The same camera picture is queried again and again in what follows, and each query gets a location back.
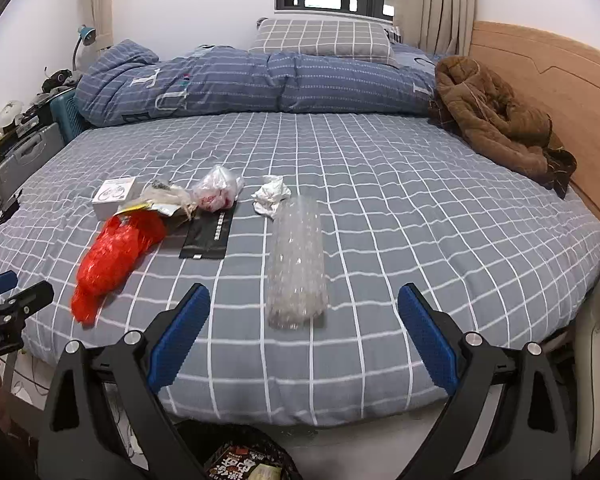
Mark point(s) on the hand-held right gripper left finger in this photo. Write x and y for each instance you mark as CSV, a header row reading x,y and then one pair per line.
x,y
180,335

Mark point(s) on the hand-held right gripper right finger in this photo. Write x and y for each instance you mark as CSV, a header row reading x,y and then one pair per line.
x,y
425,340

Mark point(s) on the black trash bag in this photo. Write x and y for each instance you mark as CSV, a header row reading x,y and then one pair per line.
x,y
240,435

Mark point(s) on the white tissue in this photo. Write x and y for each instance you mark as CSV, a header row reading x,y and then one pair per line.
x,y
270,195

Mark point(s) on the black flat packet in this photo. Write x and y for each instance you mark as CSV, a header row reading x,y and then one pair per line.
x,y
205,240

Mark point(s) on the small white box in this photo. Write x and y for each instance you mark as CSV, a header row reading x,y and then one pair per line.
x,y
112,200

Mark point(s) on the grey suitcase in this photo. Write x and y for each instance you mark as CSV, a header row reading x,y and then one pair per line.
x,y
25,155

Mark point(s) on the yellow snack wrapper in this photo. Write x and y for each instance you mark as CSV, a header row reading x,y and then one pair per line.
x,y
135,207

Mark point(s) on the bed with grey checked sheet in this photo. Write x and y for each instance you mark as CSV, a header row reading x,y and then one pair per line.
x,y
380,210

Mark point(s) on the dark printed snack packet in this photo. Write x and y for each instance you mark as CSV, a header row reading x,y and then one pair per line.
x,y
235,462

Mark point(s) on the clear bubble wrap roll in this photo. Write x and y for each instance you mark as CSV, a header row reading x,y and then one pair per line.
x,y
297,260

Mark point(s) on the clear plastic bag red contents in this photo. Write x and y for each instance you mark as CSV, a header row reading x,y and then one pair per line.
x,y
215,190

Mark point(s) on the white round object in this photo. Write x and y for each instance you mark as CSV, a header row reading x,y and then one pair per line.
x,y
7,115

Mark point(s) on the teal plastic crate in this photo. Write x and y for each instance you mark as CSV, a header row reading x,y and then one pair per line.
x,y
65,115

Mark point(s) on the pile of dark clutter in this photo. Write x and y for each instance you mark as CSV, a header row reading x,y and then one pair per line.
x,y
57,82

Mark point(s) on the brown fleece jacket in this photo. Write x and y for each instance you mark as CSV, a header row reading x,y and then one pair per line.
x,y
490,105

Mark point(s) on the blue desk lamp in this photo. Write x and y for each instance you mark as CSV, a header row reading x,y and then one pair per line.
x,y
86,35

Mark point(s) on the blue striped duvet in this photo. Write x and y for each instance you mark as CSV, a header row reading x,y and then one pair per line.
x,y
280,80

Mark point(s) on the wooden headboard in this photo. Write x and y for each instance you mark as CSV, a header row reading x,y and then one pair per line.
x,y
570,85

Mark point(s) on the beige curtain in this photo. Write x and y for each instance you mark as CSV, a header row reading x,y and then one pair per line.
x,y
440,0
97,0

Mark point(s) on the grey checked pillow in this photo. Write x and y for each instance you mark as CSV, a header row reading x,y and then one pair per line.
x,y
325,37

